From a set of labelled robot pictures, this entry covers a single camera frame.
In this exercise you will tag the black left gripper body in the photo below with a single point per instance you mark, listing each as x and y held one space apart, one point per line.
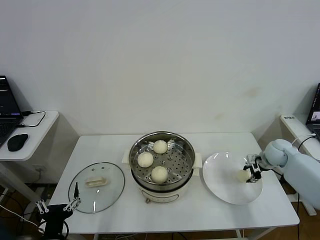
56 217

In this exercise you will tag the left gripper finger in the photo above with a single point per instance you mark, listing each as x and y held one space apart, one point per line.
42 207
75 201

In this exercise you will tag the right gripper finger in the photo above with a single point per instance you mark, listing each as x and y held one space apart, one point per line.
253 178
246 168

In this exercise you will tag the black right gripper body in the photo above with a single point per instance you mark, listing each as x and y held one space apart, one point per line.
256 168

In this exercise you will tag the white steamed baozi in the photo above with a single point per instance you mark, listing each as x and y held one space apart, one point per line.
242 176
159 174
145 160
160 147

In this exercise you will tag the round glass pot lid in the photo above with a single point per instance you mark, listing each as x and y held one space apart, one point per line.
110 182

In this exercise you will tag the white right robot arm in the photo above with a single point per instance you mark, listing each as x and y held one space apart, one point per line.
300 170

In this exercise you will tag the stainless steel steamer basket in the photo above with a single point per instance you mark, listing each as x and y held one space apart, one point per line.
191 160

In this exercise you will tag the white round plate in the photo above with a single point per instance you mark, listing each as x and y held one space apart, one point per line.
225 190

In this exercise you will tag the small white paper label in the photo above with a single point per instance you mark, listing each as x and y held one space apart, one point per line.
289 117

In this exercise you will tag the black computer mouse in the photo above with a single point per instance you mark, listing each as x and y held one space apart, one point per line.
17 142

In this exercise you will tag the black laptop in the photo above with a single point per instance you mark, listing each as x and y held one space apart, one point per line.
7 110
315 117

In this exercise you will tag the cream electric cooker base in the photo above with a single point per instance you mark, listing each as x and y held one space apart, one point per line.
162 195

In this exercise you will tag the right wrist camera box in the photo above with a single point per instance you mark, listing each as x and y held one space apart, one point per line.
253 158

